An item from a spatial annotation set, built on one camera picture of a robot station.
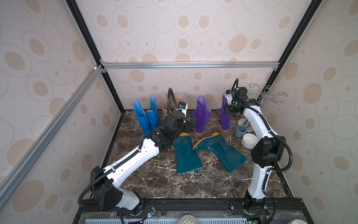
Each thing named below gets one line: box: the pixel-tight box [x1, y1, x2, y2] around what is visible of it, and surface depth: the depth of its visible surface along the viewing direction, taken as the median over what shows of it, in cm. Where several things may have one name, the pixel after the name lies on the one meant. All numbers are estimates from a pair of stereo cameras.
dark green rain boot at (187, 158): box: [172, 132, 204, 175], surface depth 93 cm
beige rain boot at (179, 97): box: [174, 93, 185, 105], surface depth 97 cm
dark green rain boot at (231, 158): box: [192, 132, 248, 173], surface depth 93 cm
